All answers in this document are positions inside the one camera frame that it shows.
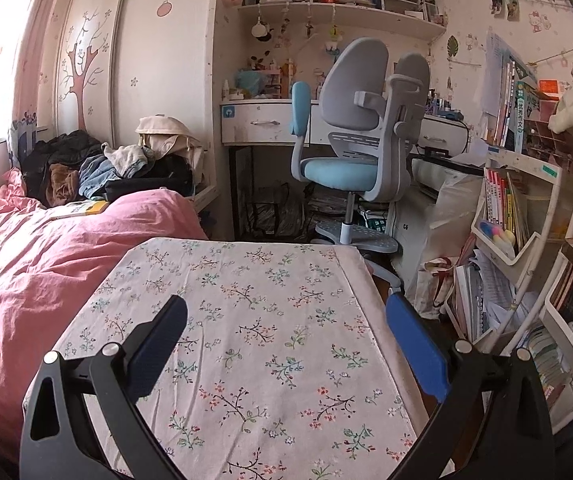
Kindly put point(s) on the blue denim garment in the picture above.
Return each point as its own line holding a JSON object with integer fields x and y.
{"x": 94, "y": 175}

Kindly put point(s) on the brown garment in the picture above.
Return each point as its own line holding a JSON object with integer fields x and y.
{"x": 64, "y": 182}

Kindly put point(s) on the yellow book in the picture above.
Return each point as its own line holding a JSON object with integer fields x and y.
{"x": 79, "y": 209}

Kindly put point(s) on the white shopping bag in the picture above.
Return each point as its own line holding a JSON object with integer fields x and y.
{"x": 451, "y": 220}

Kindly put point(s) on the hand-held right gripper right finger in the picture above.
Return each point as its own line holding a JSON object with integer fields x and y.
{"x": 416, "y": 345}

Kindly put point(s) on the beige bag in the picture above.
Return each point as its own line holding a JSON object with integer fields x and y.
{"x": 166, "y": 132}

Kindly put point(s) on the white wardrobe with tree decal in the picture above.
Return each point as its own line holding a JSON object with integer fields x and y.
{"x": 136, "y": 60}

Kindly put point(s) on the floral tablecloth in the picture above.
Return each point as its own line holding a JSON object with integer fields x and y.
{"x": 266, "y": 335}

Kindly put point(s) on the grey white cloth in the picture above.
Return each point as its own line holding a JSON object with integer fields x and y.
{"x": 126, "y": 157}

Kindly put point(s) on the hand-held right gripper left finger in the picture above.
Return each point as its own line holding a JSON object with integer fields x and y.
{"x": 159, "y": 350}

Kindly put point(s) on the row of books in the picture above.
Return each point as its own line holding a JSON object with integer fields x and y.
{"x": 499, "y": 200}

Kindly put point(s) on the white book rack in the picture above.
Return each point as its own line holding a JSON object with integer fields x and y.
{"x": 531, "y": 240}

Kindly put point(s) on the pink blanket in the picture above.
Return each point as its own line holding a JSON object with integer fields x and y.
{"x": 66, "y": 270}

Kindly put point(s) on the teal bag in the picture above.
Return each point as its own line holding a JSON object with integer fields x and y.
{"x": 250, "y": 82}

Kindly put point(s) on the white desk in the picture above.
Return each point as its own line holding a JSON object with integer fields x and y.
{"x": 261, "y": 122}

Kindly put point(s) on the black jacket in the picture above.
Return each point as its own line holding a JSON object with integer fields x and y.
{"x": 61, "y": 147}

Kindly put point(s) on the white wall shelf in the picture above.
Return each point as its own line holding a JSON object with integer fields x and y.
{"x": 326, "y": 10}

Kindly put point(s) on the grey blue office chair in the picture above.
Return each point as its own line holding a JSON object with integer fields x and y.
{"x": 351, "y": 90}

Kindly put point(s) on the black mesh bag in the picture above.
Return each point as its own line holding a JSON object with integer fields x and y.
{"x": 271, "y": 212}

